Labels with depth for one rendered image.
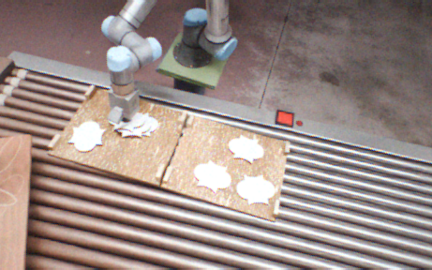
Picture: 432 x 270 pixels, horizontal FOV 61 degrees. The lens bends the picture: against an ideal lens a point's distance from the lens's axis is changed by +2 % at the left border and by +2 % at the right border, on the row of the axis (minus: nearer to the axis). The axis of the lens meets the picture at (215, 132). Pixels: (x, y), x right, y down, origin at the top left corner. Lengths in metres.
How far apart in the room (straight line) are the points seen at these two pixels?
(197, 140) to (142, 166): 0.23
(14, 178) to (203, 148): 0.62
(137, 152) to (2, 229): 0.47
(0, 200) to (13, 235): 0.12
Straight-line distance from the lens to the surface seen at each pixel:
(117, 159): 1.34
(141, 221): 1.23
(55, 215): 1.29
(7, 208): 1.20
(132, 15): 1.31
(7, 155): 1.30
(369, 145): 1.63
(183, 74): 1.68
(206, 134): 1.41
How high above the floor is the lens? 2.04
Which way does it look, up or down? 51 degrees down
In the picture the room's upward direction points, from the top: 11 degrees clockwise
